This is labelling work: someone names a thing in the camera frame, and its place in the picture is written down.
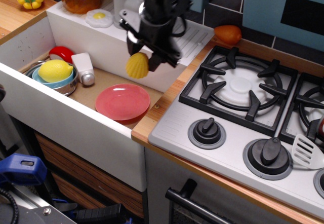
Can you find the light blue bowl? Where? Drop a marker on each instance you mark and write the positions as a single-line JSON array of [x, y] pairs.
[[52, 85]]

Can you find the blue clamp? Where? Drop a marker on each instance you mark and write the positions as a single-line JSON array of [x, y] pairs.
[[22, 169]]

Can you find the red white toy mushroom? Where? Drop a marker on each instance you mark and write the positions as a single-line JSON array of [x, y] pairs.
[[62, 53]]

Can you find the black middle stove knob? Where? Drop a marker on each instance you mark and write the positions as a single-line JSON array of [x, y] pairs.
[[268, 159]]

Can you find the orange toy fruit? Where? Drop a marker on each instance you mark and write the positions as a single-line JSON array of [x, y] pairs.
[[229, 34]]

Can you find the yellow toy lemon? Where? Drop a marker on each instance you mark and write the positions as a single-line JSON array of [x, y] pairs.
[[55, 70]]

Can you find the white toy sink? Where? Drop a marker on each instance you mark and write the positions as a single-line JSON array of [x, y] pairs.
[[100, 55]]

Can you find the black oven door handle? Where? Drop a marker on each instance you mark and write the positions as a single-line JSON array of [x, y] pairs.
[[182, 209]]

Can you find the black stove knob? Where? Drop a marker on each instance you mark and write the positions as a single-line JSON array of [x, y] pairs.
[[207, 134], [319, 182], [268, 159]]

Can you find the grey stove top panel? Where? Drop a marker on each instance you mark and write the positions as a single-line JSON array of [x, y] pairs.
[[171, 134]]

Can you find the silver metal pot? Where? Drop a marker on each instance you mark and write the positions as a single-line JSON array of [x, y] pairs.
[[65, 87]]

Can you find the white plastic spatula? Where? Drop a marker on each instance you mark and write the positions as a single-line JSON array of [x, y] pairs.
[[307, 153]]

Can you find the white salt shaker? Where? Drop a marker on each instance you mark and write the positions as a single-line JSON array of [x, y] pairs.
[[82, 63]]

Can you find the black left stove knob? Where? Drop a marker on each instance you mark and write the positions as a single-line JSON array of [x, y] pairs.
[[207, 134]]

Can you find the black left burner grate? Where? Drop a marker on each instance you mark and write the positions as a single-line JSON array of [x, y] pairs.
[[241, 89]]

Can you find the black right stove knob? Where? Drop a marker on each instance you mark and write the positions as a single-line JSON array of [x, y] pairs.
[[319, 182]]

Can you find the wooden drawer front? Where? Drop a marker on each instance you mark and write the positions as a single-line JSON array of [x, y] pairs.
[[87, 184]]

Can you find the toy fried egg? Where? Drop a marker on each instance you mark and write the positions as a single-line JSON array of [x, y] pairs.
[[99, 18]]

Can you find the black burner grate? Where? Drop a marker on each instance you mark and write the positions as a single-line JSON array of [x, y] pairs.
[[305, 111], [241, 89]]

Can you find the yellow toy corn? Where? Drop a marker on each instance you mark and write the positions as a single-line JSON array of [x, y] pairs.
[[137, 66]]

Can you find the black right burner grate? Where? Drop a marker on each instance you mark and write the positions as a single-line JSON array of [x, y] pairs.
[[305, 111]]

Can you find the pink plastic plate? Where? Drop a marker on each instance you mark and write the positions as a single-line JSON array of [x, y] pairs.
[[122, 102]]

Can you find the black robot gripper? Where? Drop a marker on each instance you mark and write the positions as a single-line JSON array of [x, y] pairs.
[[159, 38]]

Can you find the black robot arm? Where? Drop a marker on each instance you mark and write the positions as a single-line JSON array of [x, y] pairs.
[[160, 11]]

